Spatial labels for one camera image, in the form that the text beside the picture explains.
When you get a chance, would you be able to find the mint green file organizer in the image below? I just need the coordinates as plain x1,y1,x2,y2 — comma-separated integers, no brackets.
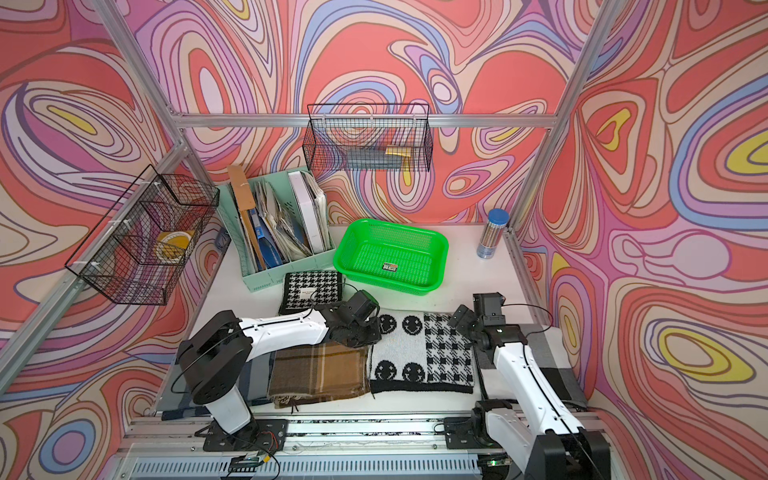
217,168,335,292

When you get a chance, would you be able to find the green plastic basket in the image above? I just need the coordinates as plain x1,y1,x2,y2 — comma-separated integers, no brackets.
333,219,450,296

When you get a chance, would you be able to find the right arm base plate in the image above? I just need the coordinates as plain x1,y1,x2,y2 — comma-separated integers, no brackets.
443,417,500,450

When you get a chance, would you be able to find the clear tube with blue cap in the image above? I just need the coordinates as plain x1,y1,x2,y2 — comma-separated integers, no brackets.
476,208,510,259

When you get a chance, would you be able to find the black wire basket back wall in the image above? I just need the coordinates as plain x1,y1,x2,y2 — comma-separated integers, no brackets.
302,101,434,176

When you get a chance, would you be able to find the black wire basket wall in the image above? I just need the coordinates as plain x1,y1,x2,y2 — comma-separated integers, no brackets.
65,165,219,306
302,101,434,176

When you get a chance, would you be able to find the black wire basket left wall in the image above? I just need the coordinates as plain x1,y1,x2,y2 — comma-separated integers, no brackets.
65,165,219,306

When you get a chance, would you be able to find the aluminium rail front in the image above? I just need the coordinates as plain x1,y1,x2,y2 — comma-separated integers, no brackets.
101,414,520,479

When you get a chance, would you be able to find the houndstooth black white scarf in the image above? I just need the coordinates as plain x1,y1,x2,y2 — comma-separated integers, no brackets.
278,270,343,315

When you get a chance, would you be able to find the grey navy striped scarf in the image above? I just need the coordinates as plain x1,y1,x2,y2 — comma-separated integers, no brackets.
156,354,272,421

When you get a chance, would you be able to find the brown plaid scarf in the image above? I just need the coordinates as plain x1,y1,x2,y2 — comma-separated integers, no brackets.
267,342,370,408

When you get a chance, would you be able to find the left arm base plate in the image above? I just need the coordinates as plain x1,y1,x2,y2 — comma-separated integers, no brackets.
203,419,289,454

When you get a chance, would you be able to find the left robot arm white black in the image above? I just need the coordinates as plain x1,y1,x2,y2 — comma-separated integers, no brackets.
177,290,381,435

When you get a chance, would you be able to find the brown cardboard folder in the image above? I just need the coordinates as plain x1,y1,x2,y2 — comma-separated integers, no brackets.
227,165,266,271

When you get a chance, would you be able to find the smiley checkered white black scarf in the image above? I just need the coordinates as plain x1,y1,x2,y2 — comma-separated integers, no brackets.
369,310,475,394

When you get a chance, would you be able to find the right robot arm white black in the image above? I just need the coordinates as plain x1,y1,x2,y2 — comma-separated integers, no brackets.
443,292,613,479

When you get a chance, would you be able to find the white binder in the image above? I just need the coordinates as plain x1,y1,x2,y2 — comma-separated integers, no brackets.
288,171,332,254

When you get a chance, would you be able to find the yellow tape roll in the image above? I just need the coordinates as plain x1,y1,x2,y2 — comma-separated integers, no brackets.
153,230,193,265

